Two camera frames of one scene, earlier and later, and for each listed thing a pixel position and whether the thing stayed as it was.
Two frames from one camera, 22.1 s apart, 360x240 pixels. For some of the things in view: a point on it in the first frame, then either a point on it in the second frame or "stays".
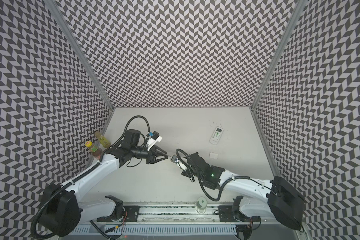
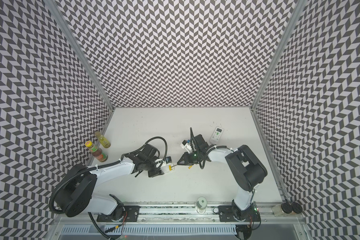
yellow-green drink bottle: x=104 y=141 stays
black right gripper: x=187 y=167 -> x=190 y=157
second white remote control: x=216 y=135 stays
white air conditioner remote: x=173 y=158 -> x=170 y=167
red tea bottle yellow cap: x=96 y=152 stays
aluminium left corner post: x=64 y=23 stays
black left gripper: x=153 y=154 -> x=156 y=173
